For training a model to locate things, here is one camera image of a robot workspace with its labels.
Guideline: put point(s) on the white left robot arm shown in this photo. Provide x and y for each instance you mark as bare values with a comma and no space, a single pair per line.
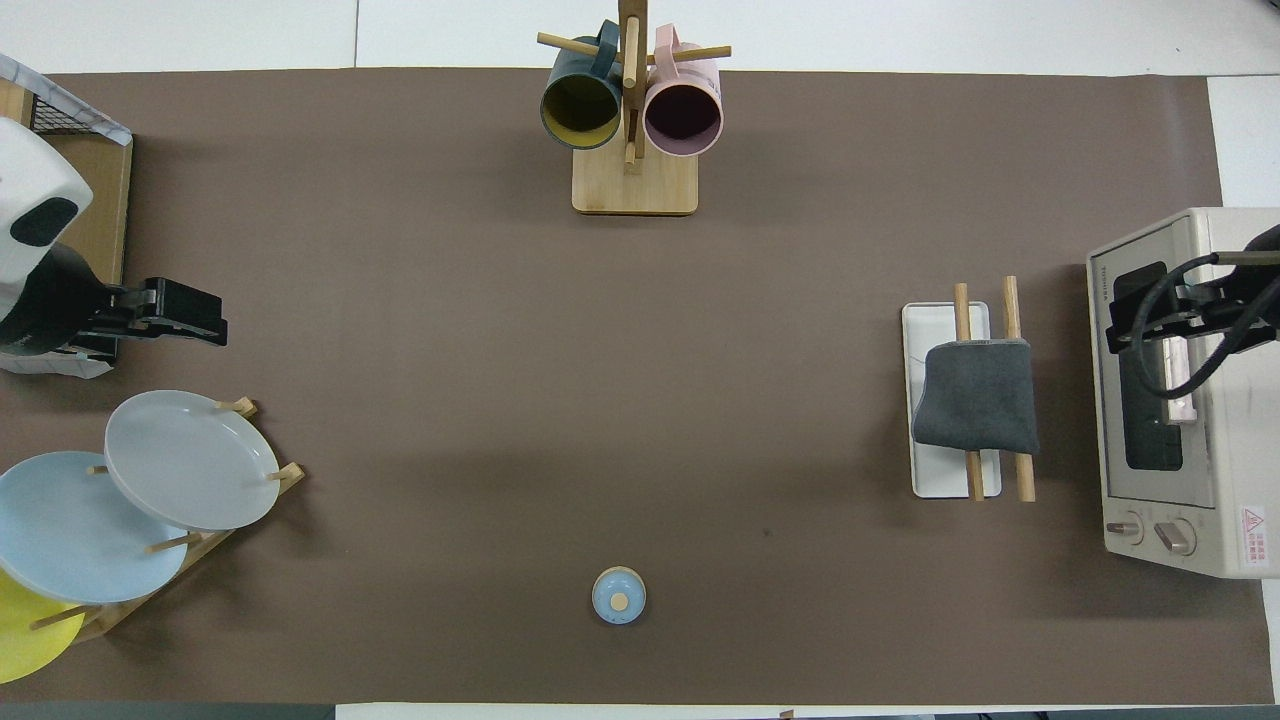
30,170

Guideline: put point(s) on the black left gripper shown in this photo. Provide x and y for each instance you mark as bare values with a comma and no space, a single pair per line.
45,300

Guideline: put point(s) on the light blue plate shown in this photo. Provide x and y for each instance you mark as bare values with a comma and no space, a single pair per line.
70,540

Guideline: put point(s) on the beige toaster oven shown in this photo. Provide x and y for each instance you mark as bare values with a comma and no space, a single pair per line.
1230,470

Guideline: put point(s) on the blue jar wooden knob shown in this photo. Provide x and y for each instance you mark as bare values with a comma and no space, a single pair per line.
620,600

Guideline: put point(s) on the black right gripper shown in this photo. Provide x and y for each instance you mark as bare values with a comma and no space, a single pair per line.
1265,285

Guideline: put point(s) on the white marble-patterned sheet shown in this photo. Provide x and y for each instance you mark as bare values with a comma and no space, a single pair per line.
80,108
50,365

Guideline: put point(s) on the wooden mug tree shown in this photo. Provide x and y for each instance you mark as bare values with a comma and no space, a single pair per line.
635,190

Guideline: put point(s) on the pink mug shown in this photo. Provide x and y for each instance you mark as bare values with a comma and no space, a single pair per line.
700,75

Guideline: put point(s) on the brown table mat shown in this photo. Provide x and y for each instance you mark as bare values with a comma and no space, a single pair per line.
700,400

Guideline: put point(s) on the grey plate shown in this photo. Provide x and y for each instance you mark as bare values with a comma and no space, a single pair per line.
190,460

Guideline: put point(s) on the wooden box with mesh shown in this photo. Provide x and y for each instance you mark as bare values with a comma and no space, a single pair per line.
100,200

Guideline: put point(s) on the dark teal mug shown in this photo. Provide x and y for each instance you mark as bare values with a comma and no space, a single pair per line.
575,110

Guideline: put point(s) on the purple and grey towel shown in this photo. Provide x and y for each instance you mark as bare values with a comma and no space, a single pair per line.
975,400

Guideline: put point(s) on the yellow plate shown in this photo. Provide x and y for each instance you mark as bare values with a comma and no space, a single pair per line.
25,640

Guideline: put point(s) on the wooden plate rack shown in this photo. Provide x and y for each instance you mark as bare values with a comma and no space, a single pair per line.
288,476

